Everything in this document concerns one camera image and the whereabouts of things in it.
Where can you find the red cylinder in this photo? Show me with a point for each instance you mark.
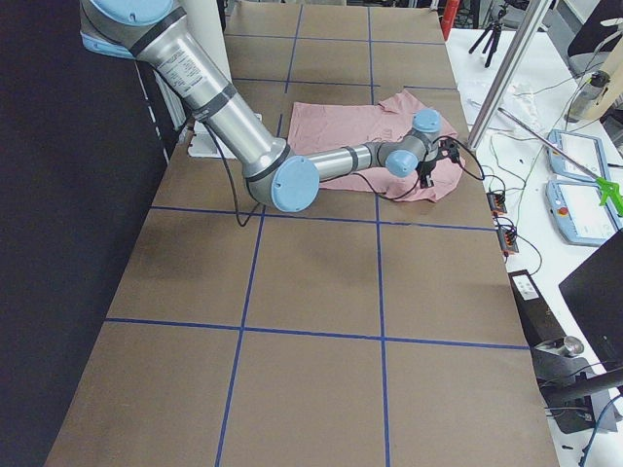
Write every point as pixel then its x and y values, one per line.
pixel 449 15

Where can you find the metal rod stand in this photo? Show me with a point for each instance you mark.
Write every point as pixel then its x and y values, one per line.
pixel 609 189

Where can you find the lower blue teach pendant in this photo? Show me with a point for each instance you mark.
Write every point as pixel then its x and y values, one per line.
pixel 578 214

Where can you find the black clamp mount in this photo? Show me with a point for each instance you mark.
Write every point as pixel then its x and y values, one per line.
pixel 575 394

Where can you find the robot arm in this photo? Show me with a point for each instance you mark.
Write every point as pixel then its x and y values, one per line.
pixel 160 34

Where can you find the blue teach pendant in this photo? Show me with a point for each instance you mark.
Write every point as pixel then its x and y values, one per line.
pixel 578 214
pixel 584 149

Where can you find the black box with label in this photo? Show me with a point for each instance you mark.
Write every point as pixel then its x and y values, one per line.
pixel 535 311

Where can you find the small black tripod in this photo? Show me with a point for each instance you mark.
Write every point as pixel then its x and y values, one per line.
pixel 492 34

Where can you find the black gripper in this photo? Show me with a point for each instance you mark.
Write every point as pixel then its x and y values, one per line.
pixel 426 170

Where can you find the pink printed t-shirt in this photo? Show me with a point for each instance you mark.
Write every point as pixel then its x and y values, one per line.
pixel 316 128

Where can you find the upper blue teach pendant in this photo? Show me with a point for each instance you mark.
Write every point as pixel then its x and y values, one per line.
pixel 584 149

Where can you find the orange terminal block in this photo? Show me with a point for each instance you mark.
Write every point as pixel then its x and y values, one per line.
pixel 496 202
pixel 507 239

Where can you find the grey water bottle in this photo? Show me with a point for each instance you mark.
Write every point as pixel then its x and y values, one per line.
pixel 590 96

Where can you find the aluminium frame post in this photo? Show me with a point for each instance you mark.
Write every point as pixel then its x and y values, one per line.
pixel 519 45

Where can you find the black monitor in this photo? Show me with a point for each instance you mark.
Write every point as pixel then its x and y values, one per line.
pixel 593 295

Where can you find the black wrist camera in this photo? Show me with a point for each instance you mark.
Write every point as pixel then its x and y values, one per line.
pixel 448 148

